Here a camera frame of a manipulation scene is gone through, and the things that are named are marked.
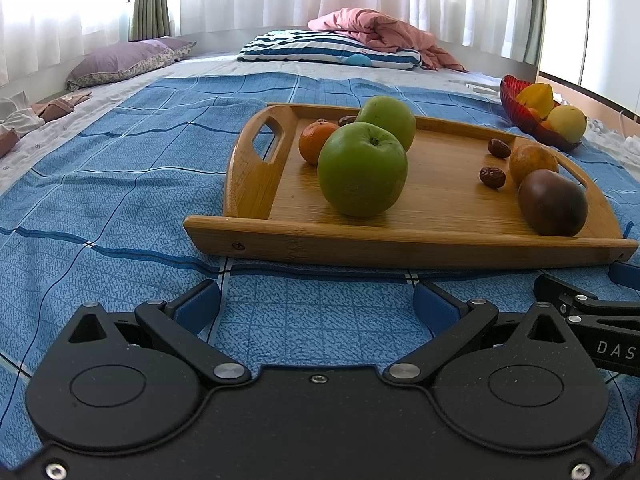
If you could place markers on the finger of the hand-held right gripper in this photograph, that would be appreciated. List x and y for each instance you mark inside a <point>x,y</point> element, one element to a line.
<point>575,302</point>
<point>627,272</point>

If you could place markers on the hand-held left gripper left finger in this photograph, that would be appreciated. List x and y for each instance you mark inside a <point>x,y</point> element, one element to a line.
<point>197,305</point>

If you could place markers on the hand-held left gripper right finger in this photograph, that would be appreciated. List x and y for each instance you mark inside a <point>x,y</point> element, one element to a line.
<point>434,305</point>

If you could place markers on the dark brown round fruit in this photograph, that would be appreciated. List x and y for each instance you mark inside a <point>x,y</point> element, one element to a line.
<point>552,205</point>

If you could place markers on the wooden tray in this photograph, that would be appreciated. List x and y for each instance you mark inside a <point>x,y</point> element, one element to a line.
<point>440,205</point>

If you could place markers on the red date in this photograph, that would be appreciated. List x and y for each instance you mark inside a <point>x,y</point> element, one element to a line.
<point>346,121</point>
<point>499,148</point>
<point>492,177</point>

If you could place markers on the large orange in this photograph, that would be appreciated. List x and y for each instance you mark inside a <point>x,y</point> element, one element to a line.
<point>532,162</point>

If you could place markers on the green apple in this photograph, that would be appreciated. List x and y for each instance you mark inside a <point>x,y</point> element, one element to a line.
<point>362,170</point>
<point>390,115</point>

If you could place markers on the tangerine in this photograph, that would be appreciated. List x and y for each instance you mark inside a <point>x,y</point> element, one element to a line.
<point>315,142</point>

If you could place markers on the blue checked blanket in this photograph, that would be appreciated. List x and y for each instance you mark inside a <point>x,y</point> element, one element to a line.
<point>125,210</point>

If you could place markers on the yellow lemon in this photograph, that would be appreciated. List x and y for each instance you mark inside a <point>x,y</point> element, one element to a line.
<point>567,122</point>

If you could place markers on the small kumquat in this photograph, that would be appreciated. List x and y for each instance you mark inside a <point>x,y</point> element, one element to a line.
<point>534,113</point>

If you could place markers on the red glass bowl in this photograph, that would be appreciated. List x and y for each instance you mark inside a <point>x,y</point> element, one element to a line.
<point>515,105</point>

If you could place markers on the grey bed sheet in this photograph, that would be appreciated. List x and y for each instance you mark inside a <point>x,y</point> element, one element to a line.
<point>75,120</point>

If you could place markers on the pink folded garment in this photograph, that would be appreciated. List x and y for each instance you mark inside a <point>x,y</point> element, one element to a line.
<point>60,107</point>

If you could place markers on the white wardrobe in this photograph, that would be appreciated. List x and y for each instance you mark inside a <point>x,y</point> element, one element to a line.
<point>610,25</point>

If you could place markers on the purple pillow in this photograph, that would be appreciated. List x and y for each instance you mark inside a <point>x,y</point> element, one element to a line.
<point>115,62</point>
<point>180,47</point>

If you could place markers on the white garment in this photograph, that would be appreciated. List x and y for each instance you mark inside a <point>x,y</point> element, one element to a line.
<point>20,117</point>

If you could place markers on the green curtain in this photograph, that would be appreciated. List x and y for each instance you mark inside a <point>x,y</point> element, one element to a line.
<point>150,0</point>
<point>535,20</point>

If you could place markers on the blue striped pillow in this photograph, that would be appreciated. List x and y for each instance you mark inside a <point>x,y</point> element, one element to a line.
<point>310,47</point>

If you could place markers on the pink quilt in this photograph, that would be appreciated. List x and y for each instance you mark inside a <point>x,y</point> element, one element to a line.
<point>380,27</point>

